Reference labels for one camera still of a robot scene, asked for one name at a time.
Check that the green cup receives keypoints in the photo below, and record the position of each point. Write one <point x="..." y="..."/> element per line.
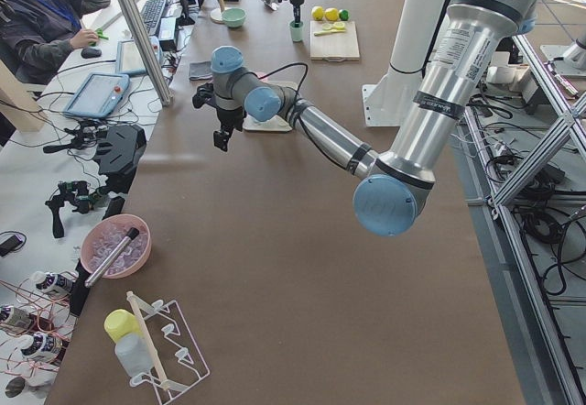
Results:
<point x="296" y="29"/>

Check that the third robot base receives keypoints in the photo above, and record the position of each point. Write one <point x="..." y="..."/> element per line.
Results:
<point x="567" y="60"/>

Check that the cream rectangular tray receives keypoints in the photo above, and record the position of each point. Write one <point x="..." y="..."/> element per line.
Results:
<point x="270" y="123"/>

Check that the whole lemon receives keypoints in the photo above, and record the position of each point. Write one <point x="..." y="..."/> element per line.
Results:
<point x="317" y="13"/>
<point x="331" y="14"/>

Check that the yellow plastic knife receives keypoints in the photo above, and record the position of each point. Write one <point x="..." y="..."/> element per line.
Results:
<point x="324" y="32"/>

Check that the green lime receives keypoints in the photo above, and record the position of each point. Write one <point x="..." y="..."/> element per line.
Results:
<point x="344" y="15"/>

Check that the wooden cutting board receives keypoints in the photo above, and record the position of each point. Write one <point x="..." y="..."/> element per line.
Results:
<point x="334" y="47"/>

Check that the green bowl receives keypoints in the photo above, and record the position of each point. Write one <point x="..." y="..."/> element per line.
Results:
<point x="233" y="17"/>

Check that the grey folded cloth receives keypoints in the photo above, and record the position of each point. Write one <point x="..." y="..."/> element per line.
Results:
<point x="199" y="71"/>

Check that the black device housing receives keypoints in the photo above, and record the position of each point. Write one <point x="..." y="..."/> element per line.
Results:
<point x="117" y="154"/>

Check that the blue teach pendant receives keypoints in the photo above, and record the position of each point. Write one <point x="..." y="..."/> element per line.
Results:
<point x="98" y="96"/>

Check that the metal tube tool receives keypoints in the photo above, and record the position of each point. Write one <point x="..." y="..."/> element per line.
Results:
<point x="110" y="258"/>

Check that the black keyboard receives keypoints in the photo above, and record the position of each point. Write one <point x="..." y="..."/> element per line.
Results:
<point x="151" y="13"/>

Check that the pink bowl with ice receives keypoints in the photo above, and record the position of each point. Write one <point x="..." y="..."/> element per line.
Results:
<point x="111" y="232"/>

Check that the yellow cup on rack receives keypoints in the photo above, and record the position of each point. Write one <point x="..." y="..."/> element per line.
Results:
<point x="119" y="323"/>

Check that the seated person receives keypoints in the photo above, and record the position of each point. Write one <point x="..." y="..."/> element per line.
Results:
<point x="43" y="34"/>

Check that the clear cup on rack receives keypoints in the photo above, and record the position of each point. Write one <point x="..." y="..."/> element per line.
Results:
<point x="132" y="353"/>

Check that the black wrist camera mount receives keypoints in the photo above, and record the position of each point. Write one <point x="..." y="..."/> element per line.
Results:
<point x="204" y="95"/>

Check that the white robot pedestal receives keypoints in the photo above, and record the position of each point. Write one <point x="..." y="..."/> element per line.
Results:
<point x="387" y="102"/>

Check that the aluminium frame post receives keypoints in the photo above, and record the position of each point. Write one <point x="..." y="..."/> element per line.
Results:
<point x="136" y="26"/>

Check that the white wire cup rack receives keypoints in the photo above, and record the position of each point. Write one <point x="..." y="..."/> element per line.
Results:
<point x="178" y="362"/>

